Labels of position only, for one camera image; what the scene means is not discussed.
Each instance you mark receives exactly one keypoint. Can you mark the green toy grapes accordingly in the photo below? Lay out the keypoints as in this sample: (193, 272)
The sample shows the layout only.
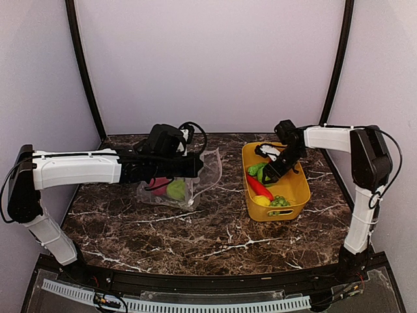
(279, 201)

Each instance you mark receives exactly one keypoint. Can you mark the black front rail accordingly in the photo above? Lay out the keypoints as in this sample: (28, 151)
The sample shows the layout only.
(133, 283)

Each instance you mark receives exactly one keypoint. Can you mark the right black frame post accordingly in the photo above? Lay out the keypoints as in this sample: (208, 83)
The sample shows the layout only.
(338, 61)

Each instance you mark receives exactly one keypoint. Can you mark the white slotted cable duct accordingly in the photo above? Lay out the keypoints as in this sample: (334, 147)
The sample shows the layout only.
(152, 301)

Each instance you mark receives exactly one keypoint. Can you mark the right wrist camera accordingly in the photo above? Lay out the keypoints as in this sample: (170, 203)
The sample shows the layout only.
(267, 150)

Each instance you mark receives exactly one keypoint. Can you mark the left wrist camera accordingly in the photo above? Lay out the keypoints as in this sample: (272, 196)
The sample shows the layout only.
(187, 130)

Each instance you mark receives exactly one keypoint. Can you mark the left black frame post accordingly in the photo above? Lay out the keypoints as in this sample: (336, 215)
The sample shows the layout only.
(82, 67)

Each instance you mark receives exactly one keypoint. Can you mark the clear zip top bag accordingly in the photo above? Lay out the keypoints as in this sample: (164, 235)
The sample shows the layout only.
(208, 177)

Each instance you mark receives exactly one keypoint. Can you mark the yellow toy lemon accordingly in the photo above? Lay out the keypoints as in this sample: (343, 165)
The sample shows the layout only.
(262, 201)

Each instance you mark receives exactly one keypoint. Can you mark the pink red toy fruit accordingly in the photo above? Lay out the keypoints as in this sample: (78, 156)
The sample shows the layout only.
(159, 185)

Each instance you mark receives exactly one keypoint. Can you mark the yellow plastic basket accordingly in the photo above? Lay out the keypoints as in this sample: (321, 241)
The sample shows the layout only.
(293, 187)

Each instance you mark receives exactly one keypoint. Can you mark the red toy chili pepper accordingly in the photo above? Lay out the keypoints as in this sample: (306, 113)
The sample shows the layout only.
(259, 188)

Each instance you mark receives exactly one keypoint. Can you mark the green toy cucumber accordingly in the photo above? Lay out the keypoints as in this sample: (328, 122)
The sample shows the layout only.
(253, 170)

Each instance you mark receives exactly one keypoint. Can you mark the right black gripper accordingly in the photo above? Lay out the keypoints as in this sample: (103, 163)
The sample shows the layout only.
(281, 171)

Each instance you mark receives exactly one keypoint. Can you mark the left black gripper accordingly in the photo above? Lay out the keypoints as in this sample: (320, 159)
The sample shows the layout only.
(193, 169)

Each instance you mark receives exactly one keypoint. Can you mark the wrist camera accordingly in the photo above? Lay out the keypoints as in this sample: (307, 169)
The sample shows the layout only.
(267, 150)
(187, 130)

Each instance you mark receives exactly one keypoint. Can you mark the black frame post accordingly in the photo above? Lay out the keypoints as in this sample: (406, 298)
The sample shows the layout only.
(338, 61)
(82, 67)

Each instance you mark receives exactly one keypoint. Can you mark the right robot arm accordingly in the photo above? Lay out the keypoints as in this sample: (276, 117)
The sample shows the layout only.
(371, 170)

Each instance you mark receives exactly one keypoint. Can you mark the green toy pear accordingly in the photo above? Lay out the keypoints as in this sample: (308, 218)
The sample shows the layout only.
(176, 190)

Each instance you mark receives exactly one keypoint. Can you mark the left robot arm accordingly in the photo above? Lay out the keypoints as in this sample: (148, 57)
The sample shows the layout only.
(34, 171)

